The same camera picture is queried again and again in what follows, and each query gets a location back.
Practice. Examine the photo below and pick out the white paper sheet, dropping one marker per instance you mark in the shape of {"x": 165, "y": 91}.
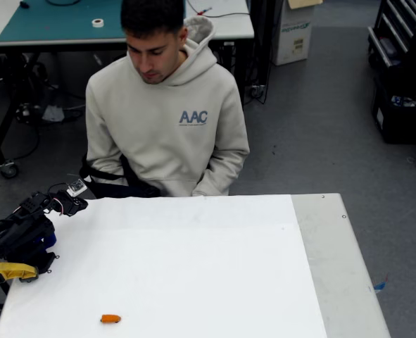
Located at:
{"x": 176, "y": 264}

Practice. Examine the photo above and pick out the black storage bin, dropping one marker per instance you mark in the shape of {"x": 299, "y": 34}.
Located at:
{"x": 397, "y": 123}

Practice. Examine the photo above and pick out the orange carrot piece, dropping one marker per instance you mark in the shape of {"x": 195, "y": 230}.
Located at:
{"x": 111, "y": 319}

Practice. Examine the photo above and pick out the man in beige hoodie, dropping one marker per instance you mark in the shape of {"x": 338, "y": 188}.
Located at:
{"x": 165, "y": 123}

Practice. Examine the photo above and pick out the black tool drawer cabinet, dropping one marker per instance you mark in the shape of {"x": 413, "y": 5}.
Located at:
{"x": 394, "y": 31}

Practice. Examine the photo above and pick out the white tape roll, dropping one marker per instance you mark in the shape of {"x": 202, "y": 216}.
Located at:
{"x": 98, "y": 23}

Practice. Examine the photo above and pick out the small black marker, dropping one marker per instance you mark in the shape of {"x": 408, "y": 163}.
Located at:
{"x": 25, "y": 4}

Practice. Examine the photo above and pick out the white workbench with black frame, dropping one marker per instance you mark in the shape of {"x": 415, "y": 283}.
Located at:
{"x": 228, "y": 24}

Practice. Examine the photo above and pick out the white cardboard box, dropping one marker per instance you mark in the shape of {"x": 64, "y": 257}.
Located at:
{"x": 295, "y": 42}

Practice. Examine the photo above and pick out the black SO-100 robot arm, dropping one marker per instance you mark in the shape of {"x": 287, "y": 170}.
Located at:
{"x": 17, "y": 236}

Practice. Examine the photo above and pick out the black round device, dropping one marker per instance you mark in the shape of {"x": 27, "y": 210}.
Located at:
{"x": 27, "y": 112}

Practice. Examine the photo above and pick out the green cutting mat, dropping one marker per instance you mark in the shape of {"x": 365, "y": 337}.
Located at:
{"x": 53, "y": 21}

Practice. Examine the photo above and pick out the blue tape scrap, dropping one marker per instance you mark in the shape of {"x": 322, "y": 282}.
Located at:
{"x": 379, "y": 286}

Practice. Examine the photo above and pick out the crumpled white cloth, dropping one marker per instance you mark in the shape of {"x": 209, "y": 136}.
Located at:
{"x": 53, "y": 113}

